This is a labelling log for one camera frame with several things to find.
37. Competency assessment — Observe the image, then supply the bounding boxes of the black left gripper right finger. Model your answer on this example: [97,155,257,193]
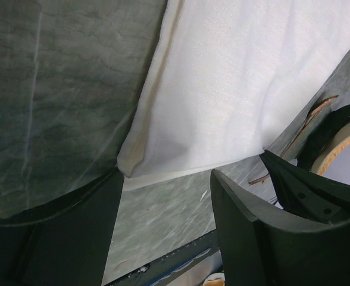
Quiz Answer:
[210,170,350,285]

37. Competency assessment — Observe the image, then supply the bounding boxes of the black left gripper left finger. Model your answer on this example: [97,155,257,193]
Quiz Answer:
[0,169,124,285]

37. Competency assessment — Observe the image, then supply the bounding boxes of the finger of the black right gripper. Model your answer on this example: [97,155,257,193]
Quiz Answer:
[260,150,350,223]

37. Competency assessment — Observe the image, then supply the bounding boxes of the white cloth napkin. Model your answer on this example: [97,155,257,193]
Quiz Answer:
[117,1,350,191]

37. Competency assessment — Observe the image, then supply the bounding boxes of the rose gold spoon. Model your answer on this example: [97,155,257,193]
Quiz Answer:
[280,95,339,158]

